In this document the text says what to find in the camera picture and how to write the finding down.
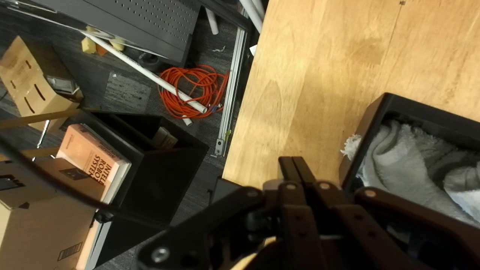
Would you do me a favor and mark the black perforated basket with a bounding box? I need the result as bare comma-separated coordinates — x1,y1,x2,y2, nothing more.
337,92,480,230

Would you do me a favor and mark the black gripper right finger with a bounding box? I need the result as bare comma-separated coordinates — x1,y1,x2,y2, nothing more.
292,157,480,270

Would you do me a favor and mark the grey perforated metal cabinet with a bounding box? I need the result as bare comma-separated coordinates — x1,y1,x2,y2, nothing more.
19,0,202,67

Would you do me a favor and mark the orange paperback book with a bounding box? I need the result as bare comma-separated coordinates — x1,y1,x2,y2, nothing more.
53,124,133,206

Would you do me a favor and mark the white towel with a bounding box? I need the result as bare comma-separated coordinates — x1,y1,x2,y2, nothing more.
340,119,480,229

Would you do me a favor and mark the white plastic pipe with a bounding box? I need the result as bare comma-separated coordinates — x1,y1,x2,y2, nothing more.
79,29,208,118

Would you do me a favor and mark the black open bin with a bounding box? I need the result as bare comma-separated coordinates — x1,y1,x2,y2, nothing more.
91,113,211,230

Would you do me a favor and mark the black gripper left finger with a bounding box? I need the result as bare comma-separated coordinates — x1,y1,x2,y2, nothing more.
134,157,302,270

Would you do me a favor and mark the orange coiled extension cable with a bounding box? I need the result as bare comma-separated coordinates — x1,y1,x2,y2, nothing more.
157,64,230,122

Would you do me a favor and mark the light wooden slotted panel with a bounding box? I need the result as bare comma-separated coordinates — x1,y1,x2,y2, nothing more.
0,35,82,134

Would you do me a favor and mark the cardboard box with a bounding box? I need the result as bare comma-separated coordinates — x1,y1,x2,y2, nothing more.
0,158,118,270

